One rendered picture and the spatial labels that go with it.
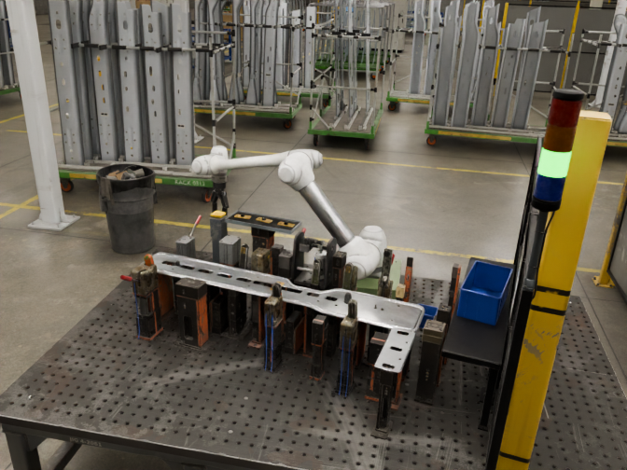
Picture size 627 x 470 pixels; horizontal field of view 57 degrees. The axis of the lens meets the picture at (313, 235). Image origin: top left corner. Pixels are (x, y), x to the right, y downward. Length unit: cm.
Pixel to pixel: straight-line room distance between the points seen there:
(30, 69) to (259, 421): 423
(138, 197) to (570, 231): 403
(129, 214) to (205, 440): 320
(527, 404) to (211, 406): 122
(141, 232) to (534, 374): 403
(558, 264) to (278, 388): 131
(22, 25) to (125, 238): 200
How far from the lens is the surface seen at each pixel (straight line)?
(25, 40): 582
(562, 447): 253
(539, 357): 192
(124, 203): 521
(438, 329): 235
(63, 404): 265
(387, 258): 261
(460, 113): 935
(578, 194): 170
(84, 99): 714
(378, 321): 246
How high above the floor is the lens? 229
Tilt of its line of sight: 24 degrees down
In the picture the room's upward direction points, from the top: 2 degrees clockwise
